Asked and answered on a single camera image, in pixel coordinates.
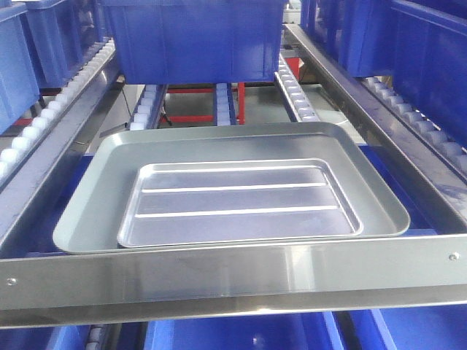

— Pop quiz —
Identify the small silver ribbed tray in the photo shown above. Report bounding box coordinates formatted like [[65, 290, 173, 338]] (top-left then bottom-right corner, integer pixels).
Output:
[[117, 158, 363, 248]]

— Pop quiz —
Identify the large grey tray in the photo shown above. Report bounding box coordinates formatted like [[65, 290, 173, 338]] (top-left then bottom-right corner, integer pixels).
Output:
[[53, 122, 410, 254]]

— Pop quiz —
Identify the blue crate behind trays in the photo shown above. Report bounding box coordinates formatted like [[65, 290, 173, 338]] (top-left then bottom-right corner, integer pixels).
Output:
[[103, 1, 285, 85]]

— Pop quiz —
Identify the large blue plastic crate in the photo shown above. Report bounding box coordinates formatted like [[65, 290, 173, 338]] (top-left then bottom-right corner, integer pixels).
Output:
[[301, 1, 466, 145]]

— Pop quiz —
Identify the blue crate upper left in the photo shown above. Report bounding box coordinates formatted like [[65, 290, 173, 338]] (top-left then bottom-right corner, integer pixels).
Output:
[[1, 1, 107, 131]]

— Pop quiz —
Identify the red steel frame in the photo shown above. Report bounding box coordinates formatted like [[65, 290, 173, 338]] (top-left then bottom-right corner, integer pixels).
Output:
[[162, 82, 246, 125]]

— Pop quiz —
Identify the steel front shelf rail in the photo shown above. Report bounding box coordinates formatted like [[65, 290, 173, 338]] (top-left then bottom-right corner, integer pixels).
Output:
[[1, 234, 466, 328]]

